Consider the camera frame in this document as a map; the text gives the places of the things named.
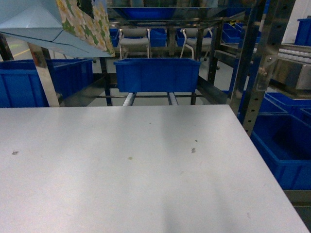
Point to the flower gift bag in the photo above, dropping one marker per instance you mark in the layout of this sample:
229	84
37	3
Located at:
77	28

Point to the blue bin behind table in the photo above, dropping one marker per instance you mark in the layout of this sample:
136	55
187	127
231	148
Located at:
157	74

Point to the grey chair centre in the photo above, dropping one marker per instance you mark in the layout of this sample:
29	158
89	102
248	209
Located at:
135	37

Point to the grey chair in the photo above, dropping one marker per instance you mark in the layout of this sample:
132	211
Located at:
135	37
190	40

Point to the grey chair right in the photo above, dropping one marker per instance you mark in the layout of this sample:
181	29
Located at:
190	40

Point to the blue bin right of table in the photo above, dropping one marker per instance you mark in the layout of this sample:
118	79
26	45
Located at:
284	143

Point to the blue bin of table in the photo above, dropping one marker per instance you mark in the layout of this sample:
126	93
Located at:
284	143
20	85

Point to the blue bin left of table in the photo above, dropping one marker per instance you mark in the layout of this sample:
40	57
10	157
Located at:
20	85

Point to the steel rack upright post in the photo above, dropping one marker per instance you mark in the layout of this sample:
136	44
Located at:
257	58

